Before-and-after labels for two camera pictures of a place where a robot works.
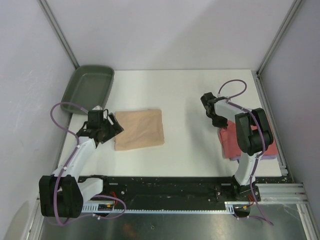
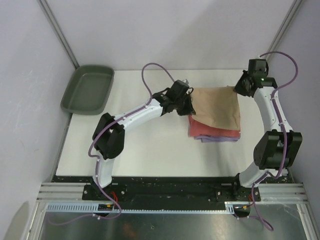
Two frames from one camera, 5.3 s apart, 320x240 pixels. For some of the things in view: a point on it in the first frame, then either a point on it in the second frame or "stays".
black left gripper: (115, 127) to (189, 110)
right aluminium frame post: (293, 9) stays
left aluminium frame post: (59, 33) stays
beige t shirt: (142, 128) to (218, 105)
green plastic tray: (89, 86) stays
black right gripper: (223, 124) to (238, 89)
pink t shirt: (230, 144) to (196, 128)
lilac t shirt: (263, 157) to (207, 139)
